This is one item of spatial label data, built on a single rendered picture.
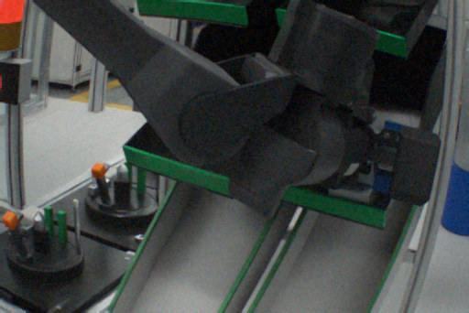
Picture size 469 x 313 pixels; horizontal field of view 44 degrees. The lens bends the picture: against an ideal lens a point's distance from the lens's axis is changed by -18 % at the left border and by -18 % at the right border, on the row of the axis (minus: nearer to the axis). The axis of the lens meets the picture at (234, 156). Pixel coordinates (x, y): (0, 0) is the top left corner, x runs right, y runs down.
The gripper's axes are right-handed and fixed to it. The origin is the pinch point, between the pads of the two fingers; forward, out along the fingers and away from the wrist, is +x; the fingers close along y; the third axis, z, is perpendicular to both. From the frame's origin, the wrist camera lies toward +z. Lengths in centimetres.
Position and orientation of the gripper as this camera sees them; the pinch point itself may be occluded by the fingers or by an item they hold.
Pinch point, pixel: (360, 146)
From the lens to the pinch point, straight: 61.3
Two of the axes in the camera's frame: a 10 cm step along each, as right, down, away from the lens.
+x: 4.9, 0.0, 8.7
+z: 2.0, -9.7, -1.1
